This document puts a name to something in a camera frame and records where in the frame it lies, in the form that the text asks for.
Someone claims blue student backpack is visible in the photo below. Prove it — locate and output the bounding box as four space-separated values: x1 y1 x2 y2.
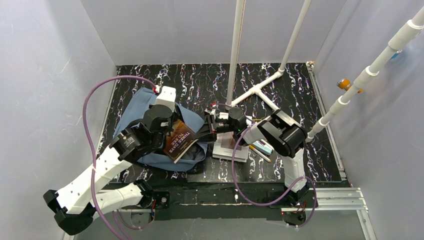
113 87 208 172

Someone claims dark white book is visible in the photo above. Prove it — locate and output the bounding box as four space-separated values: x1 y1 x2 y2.
163 119 198 164

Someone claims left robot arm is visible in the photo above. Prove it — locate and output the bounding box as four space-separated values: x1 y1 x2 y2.
43 104 174 236

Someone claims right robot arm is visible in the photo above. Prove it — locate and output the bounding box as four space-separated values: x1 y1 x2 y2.
194 106 309 202

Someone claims blue white eraser case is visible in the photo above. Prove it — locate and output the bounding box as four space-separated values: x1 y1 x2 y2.
251 140 273 156

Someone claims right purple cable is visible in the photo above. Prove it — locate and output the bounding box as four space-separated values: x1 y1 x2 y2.
211 103 317 229

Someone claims purple cable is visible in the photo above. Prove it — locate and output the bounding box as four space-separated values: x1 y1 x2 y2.
211 103 317 229
82 75 160 240

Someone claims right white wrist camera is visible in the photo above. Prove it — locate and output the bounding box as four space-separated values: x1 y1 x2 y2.
204 103 219 121

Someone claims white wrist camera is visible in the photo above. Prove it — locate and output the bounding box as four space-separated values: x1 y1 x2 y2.
154 86 176 112
204 103 219 121

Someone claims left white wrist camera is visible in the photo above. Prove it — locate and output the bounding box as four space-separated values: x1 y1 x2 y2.
154 86 176 112

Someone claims aluminium rail base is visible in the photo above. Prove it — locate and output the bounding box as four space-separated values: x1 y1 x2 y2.
62 180 377 240

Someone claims orange knob on wall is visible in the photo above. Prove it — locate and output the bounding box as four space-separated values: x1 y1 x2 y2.
337 78 352 91

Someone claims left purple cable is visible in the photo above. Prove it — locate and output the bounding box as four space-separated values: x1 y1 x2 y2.
82 75 160 240

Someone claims white pvc pipe frame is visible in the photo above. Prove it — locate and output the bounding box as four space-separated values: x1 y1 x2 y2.
220 0 424 142

